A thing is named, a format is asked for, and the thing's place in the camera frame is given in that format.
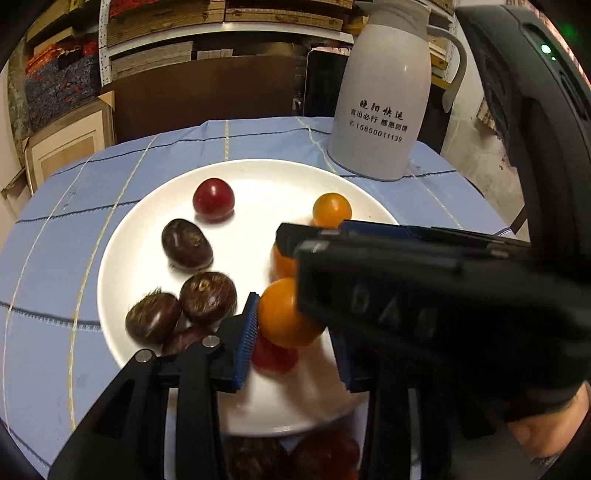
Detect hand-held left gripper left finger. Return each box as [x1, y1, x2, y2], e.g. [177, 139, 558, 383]
[48, 292, 260, 480]

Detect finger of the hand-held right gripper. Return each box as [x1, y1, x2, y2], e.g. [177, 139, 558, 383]
[276, 220, 533, 260]
[294, 240, 591, 409]

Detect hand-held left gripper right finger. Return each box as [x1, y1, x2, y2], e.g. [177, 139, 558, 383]
[330, 331, 536, 480]

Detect small red cherry tomato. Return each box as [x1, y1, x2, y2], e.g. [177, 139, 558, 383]
[252, 335, 299, 376]

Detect orange cherry tomato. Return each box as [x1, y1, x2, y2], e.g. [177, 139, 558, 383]
[270, 244, 298, 281]
[257, 278, 326, 349]

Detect yellow cherry tomato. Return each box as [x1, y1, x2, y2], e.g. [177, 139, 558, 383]
[312, 193, 353, 229]

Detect white oval plate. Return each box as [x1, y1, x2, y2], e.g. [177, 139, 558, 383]
[97, 159, 402, 437]

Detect person's right hand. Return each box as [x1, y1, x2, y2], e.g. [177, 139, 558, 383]
[505, 388, 591, 462]

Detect dark red apple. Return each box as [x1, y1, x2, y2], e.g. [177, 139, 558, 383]
[290, 429, 362, 480]

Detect large water chestnut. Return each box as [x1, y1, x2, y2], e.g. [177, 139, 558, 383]
[225, 436, 289, 480]

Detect white thermos jug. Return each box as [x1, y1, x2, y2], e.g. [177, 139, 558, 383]
[328, 0, 469, 182]

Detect black chair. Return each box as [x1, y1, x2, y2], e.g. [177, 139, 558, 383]
[304, 48, 357, 118]

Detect blue checked tablecloth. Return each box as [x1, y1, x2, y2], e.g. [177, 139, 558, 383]
[0, 117, 532, 480]

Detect brown wooden chair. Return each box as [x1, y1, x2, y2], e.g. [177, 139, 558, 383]
[102, 55, 310, 144]

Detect wooden framed box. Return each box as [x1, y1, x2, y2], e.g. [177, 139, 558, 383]
[23, 91, 116, 195]

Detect white metal shelf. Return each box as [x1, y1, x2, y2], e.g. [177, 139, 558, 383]
[99, 0, 458, 79]

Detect patterned fabric boxes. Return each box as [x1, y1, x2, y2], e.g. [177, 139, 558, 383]
[24, 39, 101, 139]

